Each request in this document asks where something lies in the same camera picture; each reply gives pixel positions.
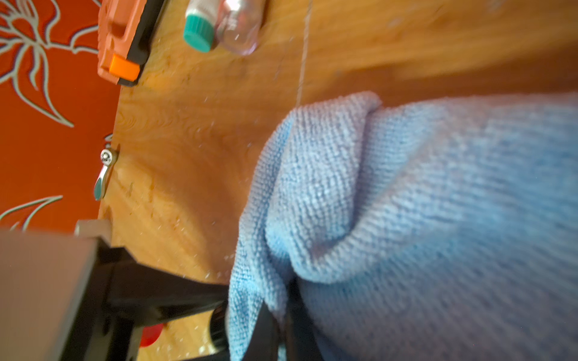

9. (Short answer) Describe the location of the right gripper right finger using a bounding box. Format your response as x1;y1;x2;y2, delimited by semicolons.
285;280;323;361

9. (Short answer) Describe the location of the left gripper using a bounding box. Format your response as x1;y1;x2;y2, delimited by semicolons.
58;239;230;361

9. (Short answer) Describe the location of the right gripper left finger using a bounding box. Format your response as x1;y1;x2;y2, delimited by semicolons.
242;302;280;361

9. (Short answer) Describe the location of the blue microfiber cloth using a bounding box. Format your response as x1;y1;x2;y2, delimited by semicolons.
228;92;577;360

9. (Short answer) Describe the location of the green cap toothpaste tube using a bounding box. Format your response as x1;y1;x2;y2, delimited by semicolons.
183;0;222;53

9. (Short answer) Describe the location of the pink translucent tube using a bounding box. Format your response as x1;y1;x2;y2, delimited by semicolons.
216;0;267;57

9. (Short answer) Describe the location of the black cap white tube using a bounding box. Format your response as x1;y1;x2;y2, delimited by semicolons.
209;301;229;351

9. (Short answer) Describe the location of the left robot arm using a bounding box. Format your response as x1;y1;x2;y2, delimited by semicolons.
1;230;228;360

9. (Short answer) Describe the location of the ratchet wrench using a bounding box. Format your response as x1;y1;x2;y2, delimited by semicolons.
93;147;118;201

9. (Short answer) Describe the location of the orange tool case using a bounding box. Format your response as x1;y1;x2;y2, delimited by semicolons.
97;0;165;87

